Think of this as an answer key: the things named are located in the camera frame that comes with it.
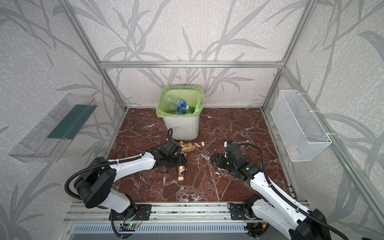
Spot brown coffee bottle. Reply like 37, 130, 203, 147
178, 166, 187, 182

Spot orange tea bottle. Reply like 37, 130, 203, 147
180, 142, 205, 154

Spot clear bottle blue label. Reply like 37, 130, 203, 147
167, 95, 190, 114

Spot green soda bottle yellow cap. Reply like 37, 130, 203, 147
184, 107, 195, 114

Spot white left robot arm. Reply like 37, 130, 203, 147
65, 139, 186, 219

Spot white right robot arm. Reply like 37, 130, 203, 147
210, 141, 331, 240

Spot white plastic trash bin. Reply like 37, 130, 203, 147
163, 115, 200, 141

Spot green bin liner bag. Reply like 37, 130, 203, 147
156, 85, 205, 118

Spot green circuit board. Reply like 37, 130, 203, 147
119, 222, 142, 233

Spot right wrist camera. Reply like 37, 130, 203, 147
224, 140, 236, 155

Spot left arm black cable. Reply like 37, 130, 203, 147
64, 128, 174, 200

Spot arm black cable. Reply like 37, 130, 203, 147
236, 142, 350, 240
64, 128, 174, 200

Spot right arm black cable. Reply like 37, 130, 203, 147
236, 142, 350, 240

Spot white wire mesh basket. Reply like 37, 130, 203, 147
271, 90, 332, 162

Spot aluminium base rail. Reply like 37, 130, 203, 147
57, 202, 269, 240

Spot clear acrylic wall shelf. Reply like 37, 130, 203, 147
9, 94, 97, 163

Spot aluminium frame profiles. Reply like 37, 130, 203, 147
59, 1, 384, 225

